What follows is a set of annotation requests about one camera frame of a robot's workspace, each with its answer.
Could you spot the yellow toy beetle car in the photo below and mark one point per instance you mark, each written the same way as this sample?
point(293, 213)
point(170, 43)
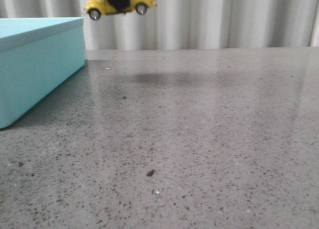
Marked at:
point(96, 8)

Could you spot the light blue storage box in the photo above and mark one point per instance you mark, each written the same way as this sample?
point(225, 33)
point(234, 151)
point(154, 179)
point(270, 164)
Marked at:
point(36, 56)

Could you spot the white pleated curtain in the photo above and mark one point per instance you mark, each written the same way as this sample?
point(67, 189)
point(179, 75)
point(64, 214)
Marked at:
point(208, 24)

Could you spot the small black debris chip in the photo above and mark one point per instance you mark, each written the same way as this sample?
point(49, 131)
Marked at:
point(150, 173)

